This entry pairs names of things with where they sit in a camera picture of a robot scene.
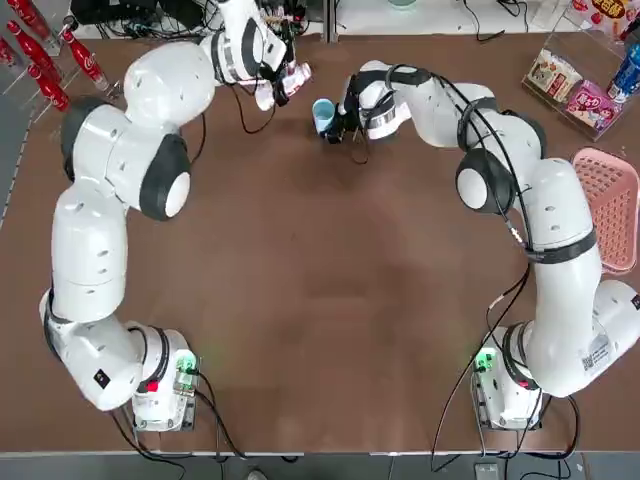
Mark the white cartoon snack packet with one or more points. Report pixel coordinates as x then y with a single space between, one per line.
555 75

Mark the blue ceramic cup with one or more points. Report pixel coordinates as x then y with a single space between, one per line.
323 112

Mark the blue drink bottle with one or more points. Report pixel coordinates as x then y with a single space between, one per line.
627 75

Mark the red Coca-Cola bottle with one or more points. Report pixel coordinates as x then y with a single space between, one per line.
50 87
30 47
6 52
30 17
82 57

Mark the clear acrylic display box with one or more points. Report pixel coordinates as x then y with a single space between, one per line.
595 60

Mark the black computer monitor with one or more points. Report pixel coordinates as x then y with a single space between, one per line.
115 10

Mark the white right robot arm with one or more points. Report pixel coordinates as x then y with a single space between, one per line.
560 210

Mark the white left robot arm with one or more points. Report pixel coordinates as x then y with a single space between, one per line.
165 90

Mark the person's grey shoe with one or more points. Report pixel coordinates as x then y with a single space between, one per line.
261 474

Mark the purple snack box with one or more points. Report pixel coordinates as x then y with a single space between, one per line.
592 107

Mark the pink plastic basket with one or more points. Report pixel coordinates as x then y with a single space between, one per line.
610 210

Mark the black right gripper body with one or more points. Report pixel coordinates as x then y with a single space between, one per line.
352 107

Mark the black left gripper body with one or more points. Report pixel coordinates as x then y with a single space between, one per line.
288 47

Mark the clear acrylic stepped stand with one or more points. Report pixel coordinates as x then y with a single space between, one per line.
113 90

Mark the aluminium profile post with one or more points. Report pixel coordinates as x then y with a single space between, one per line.
331 20

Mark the white juice bottle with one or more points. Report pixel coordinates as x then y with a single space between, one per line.
300 77

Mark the mint green bowl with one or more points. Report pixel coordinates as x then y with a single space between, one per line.
402 4

